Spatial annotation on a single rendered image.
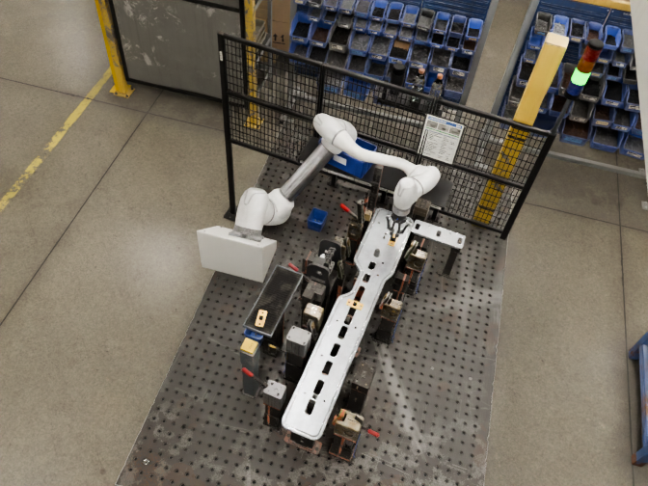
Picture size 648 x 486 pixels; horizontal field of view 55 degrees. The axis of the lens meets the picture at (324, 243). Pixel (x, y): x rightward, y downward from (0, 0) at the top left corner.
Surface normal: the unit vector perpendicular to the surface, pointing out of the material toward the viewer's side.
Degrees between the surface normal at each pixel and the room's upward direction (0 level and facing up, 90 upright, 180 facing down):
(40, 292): 0
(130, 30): 90
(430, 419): 0
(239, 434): 0
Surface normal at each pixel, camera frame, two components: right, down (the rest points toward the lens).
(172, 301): 0.07, -0.61
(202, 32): -0.25, 0.75
